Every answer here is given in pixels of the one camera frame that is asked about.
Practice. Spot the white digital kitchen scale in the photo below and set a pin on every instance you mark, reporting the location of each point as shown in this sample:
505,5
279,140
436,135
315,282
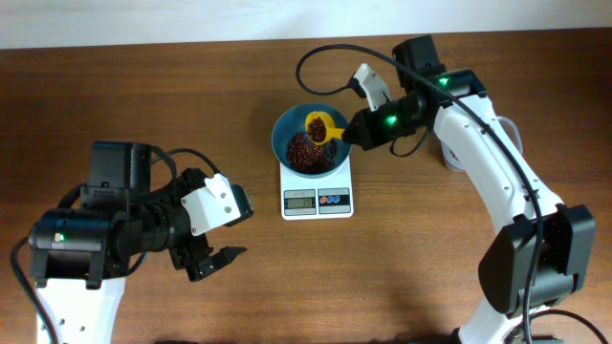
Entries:
316,197

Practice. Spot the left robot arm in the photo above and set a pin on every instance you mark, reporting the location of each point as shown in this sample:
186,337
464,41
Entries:
135,202

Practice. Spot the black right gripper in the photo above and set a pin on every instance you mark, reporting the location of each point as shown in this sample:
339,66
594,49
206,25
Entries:
365,132

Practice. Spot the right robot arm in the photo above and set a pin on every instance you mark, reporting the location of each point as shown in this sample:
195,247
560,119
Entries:
541,249

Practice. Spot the teal blue bowl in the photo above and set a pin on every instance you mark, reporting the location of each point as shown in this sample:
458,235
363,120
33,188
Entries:
293,121

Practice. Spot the yellow plastic measuring scoop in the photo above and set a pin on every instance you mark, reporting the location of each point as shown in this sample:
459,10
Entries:
333,133

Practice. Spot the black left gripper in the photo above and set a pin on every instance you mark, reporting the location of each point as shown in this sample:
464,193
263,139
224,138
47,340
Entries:
189,247

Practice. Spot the red beans in scoop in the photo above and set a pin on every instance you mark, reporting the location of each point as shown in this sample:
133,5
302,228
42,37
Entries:
316,130

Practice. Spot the red beans in bowl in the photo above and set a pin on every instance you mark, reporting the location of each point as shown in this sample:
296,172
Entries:
305,157

